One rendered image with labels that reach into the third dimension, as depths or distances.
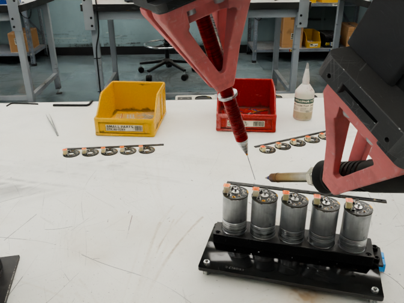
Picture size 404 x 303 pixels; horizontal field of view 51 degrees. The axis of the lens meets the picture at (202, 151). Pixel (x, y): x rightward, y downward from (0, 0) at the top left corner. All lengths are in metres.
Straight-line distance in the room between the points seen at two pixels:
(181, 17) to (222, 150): 0.38
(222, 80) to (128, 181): 0.28
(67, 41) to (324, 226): 4.72
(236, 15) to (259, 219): 0.19
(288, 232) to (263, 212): 0.03
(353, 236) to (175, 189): 0.23
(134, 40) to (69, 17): 0.73
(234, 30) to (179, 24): 0.04
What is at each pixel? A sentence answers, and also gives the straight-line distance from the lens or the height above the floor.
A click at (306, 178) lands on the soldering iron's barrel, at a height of 0.86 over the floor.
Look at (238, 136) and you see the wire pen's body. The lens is 0.35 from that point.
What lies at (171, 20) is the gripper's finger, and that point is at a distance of 0.27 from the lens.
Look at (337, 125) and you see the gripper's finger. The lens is 0.27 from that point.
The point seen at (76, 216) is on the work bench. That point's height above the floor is 0.75.
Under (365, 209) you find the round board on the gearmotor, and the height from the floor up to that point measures 0.81.
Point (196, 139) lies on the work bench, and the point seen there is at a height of 0.75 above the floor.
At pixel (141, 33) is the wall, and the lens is 4.85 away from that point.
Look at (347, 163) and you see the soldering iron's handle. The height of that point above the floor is 0.89.
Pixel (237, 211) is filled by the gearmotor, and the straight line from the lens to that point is 0.40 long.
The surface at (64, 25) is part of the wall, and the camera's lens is 4.99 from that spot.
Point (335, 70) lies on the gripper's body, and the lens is 0.23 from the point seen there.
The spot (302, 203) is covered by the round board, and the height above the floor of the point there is 0.81.
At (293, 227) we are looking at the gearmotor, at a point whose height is 0.79.
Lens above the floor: 1.02
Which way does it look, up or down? 25 degrees down
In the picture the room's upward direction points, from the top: straight up
